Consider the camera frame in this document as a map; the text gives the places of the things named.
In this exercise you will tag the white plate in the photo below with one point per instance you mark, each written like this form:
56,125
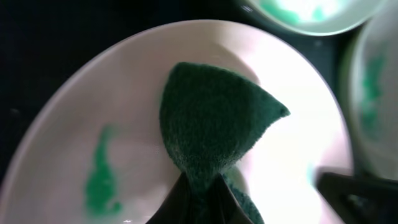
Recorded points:
94,154

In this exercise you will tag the black round tray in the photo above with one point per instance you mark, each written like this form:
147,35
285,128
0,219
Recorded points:
44,42

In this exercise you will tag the mint plate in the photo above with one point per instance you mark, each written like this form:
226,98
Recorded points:
368,93
316,17

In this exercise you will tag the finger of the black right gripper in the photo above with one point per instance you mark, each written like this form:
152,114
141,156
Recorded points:
359,200

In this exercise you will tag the green yellow sponge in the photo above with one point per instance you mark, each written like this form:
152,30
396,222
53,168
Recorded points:
210,118

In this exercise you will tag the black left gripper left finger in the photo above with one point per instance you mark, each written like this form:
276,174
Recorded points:
175,209

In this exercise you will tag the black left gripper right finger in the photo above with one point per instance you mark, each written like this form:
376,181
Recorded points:
226,208

